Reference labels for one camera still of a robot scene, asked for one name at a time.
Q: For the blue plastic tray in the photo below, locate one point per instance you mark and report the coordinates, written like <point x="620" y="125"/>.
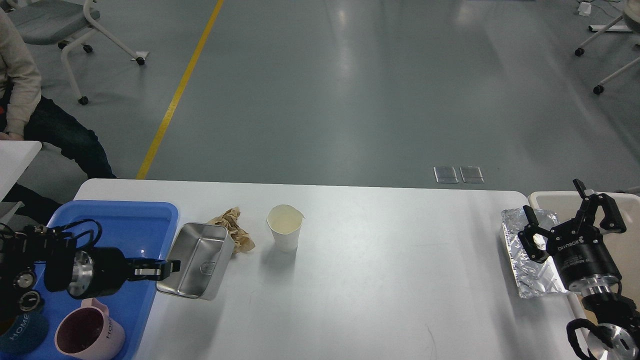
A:
<point x="139" y="230"/>

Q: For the pink mug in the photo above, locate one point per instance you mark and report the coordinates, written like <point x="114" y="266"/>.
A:
<point x="90" y="333"/>

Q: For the crumpled brown paper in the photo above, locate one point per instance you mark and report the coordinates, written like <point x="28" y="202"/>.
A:
<point x="243" y="243"/>

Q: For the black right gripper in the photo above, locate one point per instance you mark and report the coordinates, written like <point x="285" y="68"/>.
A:
<point x="577" y="249"/>

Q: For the floor outlet plate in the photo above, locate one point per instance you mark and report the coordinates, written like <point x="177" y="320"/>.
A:
<point x="445" y="174"/>
<point x="471" y="174"/>

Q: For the beige plastic bin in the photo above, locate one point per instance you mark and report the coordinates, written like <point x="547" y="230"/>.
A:
<point x="624" y="248"/>

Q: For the white paper cup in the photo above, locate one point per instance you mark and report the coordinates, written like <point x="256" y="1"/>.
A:
<point x="285" y="222"/>

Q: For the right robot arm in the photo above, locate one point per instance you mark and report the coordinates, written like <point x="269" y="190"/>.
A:
<point x="615" y="335"/>

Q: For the floor outlet plate right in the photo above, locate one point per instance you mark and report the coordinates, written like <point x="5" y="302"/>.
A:
<point x="471" y="174"/>

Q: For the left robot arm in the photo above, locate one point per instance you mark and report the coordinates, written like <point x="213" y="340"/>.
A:
<point x="72" y="262"/>

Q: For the grey office chair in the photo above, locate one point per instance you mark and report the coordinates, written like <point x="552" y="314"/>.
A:
<point x="67" y="25"/>

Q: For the floor outlet plate left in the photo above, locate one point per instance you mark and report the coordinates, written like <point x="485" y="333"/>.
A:
<point x="445" y="174"/>

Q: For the aluminium foil tray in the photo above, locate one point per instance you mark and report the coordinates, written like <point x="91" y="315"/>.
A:
<point x="532" y="279"/>

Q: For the person in beige sweater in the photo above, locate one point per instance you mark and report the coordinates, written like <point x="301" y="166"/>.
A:
<point x="27" y="115"/>

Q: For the white side table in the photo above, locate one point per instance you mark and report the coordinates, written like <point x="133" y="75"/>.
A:
<point x="15" y="157"/>

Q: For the stainless steel rectangular dish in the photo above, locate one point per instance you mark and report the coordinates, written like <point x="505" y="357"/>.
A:
<point x="204" y="251"/>

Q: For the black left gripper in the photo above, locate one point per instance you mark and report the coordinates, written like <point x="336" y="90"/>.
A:
<point x="101" y="271"/>

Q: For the dark blue mug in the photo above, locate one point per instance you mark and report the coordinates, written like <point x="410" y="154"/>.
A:
<point x="24" y="333"/>

